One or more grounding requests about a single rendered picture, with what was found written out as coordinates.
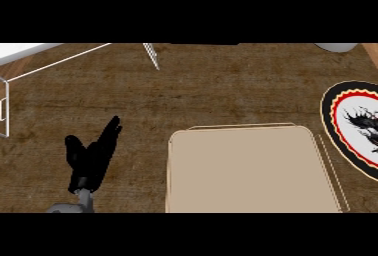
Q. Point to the black rimmed patterned plate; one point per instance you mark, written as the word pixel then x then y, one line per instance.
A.
pixel 357 128

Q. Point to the beige tray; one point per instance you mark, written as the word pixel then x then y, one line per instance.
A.
pixel 252 170

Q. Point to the grey round object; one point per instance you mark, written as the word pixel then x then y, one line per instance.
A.
pixel 338 47

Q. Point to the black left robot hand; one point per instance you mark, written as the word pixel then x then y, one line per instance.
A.
pixel 94 156

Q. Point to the white appliance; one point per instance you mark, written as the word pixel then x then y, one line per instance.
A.
pixel 23 51

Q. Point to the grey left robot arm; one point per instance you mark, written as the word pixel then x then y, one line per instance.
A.
pixel 82 203

